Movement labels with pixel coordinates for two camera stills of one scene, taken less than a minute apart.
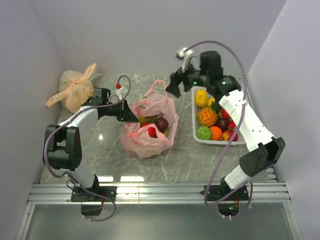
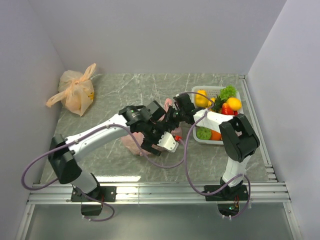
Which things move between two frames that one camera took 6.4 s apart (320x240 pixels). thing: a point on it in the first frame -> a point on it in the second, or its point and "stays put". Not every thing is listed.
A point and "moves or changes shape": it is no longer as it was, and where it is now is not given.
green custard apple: [204, 133] stays put
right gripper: [176, 78] -> [168, 116]
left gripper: [125, 114] -> [148, 143]
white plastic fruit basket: [194, 124] stays put
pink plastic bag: [135, 137] moves or changes shape
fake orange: [216, 133] stays put
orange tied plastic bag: [75, 89] stays put
